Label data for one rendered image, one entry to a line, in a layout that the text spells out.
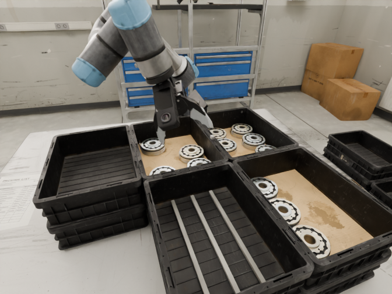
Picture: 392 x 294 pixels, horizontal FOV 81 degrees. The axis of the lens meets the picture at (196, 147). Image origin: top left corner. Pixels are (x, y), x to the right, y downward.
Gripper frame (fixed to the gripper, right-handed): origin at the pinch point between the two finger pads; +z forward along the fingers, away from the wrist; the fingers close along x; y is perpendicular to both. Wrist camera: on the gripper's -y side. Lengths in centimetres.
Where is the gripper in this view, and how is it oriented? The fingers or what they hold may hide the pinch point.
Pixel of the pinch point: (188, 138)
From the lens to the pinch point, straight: 64.5
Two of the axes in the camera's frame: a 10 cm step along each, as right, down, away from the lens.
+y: -0.9, -6.6, 7.5
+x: -9.4, 3.0, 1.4
